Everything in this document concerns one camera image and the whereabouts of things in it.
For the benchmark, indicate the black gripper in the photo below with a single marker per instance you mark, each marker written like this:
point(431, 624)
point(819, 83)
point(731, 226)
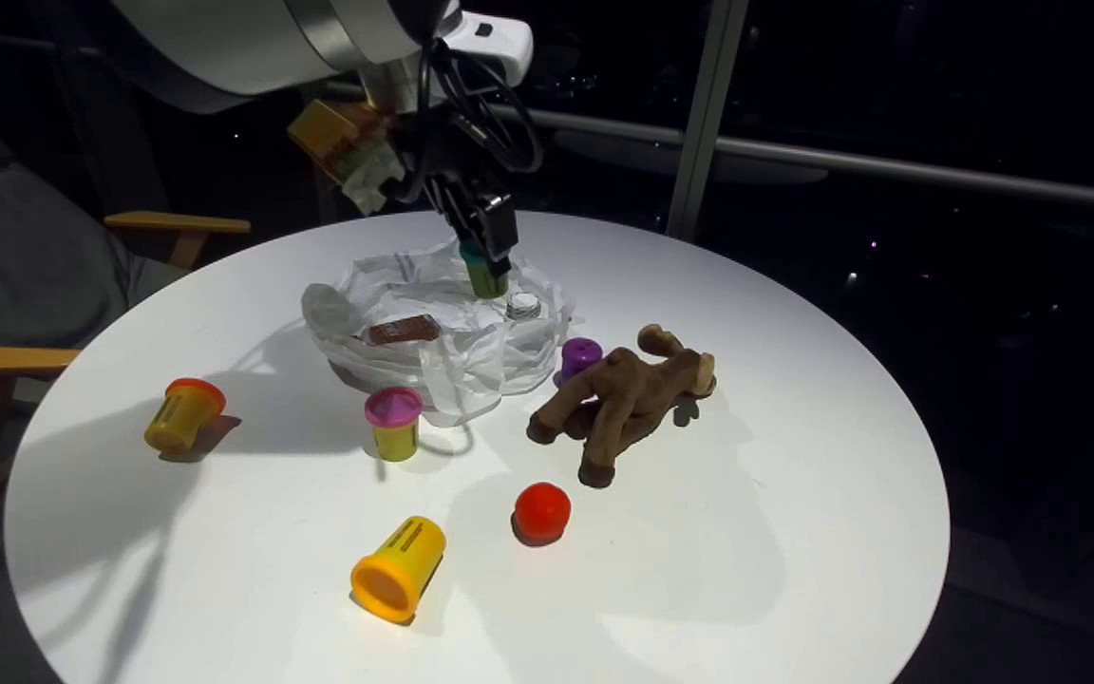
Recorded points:
point(454, 165)

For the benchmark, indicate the brown jar orange lid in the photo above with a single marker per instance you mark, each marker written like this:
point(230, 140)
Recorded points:
point(405, 330)

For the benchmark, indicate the large yellow tub orange lid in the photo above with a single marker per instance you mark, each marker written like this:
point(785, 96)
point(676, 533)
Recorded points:
point(401, 570)

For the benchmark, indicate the grey window frame post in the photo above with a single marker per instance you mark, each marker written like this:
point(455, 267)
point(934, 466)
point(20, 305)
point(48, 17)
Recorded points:
point(705, 115)

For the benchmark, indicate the white plastic bag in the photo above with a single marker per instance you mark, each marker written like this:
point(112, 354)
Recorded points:
point(445, 362)

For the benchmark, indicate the small yellow tub orange lid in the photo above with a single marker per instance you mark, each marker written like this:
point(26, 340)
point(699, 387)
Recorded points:
point(188, 416)

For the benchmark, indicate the grey horizontal window rail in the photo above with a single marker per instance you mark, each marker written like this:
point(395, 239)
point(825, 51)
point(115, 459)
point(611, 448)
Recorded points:
point(900, 169)

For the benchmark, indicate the brown plush toy animal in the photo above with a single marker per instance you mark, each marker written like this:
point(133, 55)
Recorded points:
point(629, 397)

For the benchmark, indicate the red plastic cap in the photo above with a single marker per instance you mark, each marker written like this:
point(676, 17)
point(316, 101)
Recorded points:
point(539, 513)

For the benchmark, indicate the yellow tub pink lid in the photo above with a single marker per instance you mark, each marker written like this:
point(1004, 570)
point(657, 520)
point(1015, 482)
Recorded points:
point(391, 424)

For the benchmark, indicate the yellow tub teal lid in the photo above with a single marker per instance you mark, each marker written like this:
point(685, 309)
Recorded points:
point(487, 277)

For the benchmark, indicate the grey chair wooden armrests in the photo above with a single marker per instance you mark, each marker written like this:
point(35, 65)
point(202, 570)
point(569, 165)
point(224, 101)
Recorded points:
point(15, 267)

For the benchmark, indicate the purple lid dough tub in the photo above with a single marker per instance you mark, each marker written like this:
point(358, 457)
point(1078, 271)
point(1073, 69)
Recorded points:
point(582, 354)

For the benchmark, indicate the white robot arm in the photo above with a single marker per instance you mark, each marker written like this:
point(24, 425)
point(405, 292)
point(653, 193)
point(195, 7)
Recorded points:
point(257, 40)

